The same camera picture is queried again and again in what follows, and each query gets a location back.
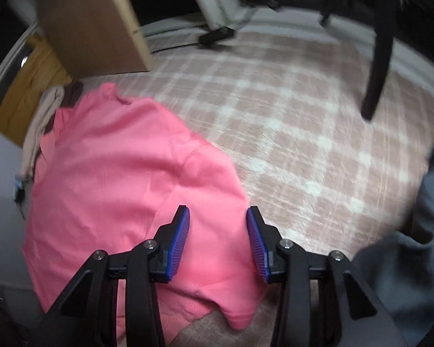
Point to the cream folded garment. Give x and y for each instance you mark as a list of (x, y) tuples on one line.
[(39, 130)]

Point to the checked beige mat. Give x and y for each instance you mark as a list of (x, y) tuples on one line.
[(293, 133)]

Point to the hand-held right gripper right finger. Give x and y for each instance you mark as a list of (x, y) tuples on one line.
[(257, 245)]

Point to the light brown board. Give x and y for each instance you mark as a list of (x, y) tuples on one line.
[(90, 25)]

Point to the pine plank panel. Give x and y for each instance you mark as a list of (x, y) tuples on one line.
[(29, 90)]

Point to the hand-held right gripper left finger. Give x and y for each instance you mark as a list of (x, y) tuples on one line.
[(179, 242)]

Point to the pink shirt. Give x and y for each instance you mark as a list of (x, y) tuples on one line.
[(123, 173)]

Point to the brown folded garment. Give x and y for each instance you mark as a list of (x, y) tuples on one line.
[(70, 95)]

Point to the white power strip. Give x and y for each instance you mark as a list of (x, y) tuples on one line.
[(19, 184)]

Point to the black power brick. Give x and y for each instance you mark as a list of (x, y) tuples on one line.
[(217, 36)]

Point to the grey garment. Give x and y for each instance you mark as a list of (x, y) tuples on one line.
[(405, 271)]

